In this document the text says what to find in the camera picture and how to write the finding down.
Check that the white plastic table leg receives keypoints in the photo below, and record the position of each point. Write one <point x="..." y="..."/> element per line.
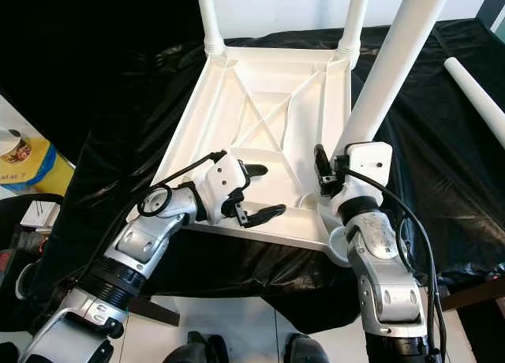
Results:
<point x="207" y="16"/>
<point x="477" y="91"/>
<point x="355" y="16"/>
<point x="394" y="63"/>

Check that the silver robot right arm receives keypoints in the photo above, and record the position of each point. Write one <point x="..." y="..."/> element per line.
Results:
<point x="383" y="276"/>

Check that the black plastic table cover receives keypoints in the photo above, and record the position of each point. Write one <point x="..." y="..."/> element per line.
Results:
<point x="442" y="181"/>

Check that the black equipment bag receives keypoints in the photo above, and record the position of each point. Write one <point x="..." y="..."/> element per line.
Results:
<point x="8" y="221"/>

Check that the grey robot right leg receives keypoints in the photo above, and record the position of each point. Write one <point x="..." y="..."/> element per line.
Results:
<point x="308" y="352"/>

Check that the grey robot leg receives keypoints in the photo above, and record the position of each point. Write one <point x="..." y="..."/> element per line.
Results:
<point x="308" y="352"/>
<point x="193" y="351"/>

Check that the brown wooden table beam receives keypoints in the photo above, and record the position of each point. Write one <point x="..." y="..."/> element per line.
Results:
<point x="154" y="312"/>
<point x="473" y="296"/>

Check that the grey robot left leg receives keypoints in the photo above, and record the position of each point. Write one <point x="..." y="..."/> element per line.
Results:
<point x="193" y="351"/>

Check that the small white box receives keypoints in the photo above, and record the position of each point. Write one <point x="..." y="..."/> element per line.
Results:
<point x="39" y="213"/>

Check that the yellow and blue box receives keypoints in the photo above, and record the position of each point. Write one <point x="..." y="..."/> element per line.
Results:
<point x="47" y="174"/>

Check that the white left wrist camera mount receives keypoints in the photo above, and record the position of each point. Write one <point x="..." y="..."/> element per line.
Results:
<point x="221" y="181"/>

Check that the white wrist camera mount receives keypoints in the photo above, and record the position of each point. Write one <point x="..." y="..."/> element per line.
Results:
<point x="221" y="181"/>
<point x="371" y="159"/>

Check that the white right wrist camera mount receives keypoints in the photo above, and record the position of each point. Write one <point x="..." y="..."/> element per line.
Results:
<point x="371" y="159"/>

